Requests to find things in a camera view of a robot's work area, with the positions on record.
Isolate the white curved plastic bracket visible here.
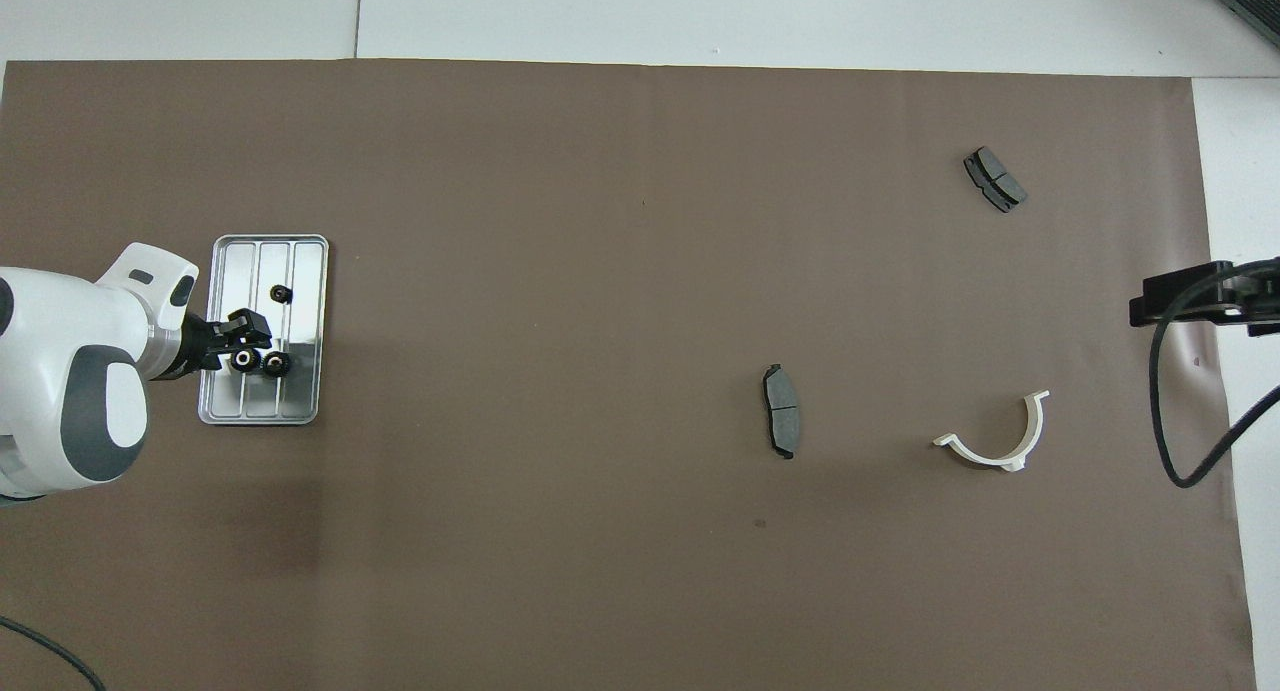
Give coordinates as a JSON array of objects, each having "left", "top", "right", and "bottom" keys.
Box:
[{"left": 932, "top": 390, "right": 1051, "bottom": 473}]

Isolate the silver metal tray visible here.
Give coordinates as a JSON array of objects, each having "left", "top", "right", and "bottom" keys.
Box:
[{"left": 197, "top": 234, "right": 330, "bottom": 427}]

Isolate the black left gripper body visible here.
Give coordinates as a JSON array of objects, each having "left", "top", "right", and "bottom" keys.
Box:
[{"left": 172, "top": 314, "right": 218, "bottom": 382}]

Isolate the brown paper table mat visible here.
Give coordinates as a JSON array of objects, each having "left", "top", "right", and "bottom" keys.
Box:
[{"left": 0, "top": 59, "right": 1259, "bottom": 691}]

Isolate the short dark grey brake pad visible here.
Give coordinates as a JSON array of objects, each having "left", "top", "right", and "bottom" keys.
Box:
[{"left": 962, "top": 146, "right": 1029, "bottom": 214}]

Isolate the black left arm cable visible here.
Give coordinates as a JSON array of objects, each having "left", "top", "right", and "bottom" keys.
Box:
[{"left": 0, "top": 616, "right": 107, "bottom": 691}]

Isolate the long dark grey brake pad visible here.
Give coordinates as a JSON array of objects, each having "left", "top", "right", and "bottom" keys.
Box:
[{"left": 762, "top": 363, "right": 803, "bottom": 461}]

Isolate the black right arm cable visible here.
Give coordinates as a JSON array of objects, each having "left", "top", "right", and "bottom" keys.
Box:
[{"left": 1149, "top": 259, "right": 1280, "bottom": 489}]

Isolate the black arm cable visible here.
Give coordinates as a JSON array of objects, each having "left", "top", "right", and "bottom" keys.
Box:
[
  {"left": 1149, "top": 259, "right": 1280, "bottom": 489},
  {"left": 0, "top": 616, "right": 107, "bottom": 691}
]

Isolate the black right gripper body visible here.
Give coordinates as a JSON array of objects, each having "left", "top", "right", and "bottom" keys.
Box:
[{"left": 1225, "top": 259, "right": 1280, "bottom": 337}]

